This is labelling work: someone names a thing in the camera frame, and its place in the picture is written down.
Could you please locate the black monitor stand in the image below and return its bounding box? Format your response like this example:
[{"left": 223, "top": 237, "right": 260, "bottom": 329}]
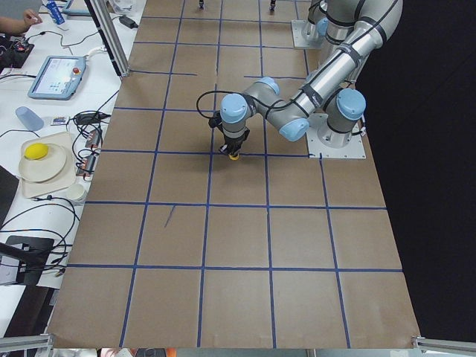
[{"left": 1, "top": 235, "right": 54, "bottom": 286}]

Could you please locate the person's hand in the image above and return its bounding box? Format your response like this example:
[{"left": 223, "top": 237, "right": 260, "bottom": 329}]
[{"left": 19, "top": 9, "right": 42, "bottom": 33}]

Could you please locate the white paper cup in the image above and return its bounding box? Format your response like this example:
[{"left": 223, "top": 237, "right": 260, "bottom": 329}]
[{"left": 65, "top": 184, "right": 88, "bottom": 205}]

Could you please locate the black power adapter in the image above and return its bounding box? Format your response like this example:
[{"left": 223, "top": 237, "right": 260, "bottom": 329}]
[{"left": 119, "top": 15, "right": 138, "bottom": 29}]

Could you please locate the blue teach pendant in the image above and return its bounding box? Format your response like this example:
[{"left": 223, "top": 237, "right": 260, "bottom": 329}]
[
  {"left": 62, "top": 0, "right": 90, "bottom": 16},
  {"left": 28, "top": 56, "right": 86, "bottom": 100}
]

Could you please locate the beige plate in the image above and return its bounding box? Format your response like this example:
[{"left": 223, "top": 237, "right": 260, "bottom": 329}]
[{"left": 19, "top": 144, "right": 67, "bottom": 182}]

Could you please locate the beige tray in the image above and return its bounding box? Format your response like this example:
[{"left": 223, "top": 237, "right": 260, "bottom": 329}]
[{"left": 19, "top": 132, "right": 76, "bottom": 199}]

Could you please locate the yellow lemon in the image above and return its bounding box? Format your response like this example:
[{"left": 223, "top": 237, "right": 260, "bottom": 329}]
[{"left": 24, "top": 143, "right": 49, "bottom": 160}]

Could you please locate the translucent blue cup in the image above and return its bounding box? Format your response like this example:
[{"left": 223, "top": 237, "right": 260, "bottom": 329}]
[{"left": 15, "top": 106, "right": 45, "bottom": 131}]

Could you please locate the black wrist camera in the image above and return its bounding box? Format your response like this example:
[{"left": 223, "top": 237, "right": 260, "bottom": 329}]
[{"left": 208, "top": 111, "right": 222, "bottom": 131}]

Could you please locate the black braided cable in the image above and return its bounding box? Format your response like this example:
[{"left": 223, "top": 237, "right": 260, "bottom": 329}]
[{"left": 196, "top": 90, "right": 246, "bottom": 120}]

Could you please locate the aluminium frame post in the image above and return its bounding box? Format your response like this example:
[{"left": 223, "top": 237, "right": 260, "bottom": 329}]
[{"left": 85, "top": 0, "right": 130, "bottom": 77}]

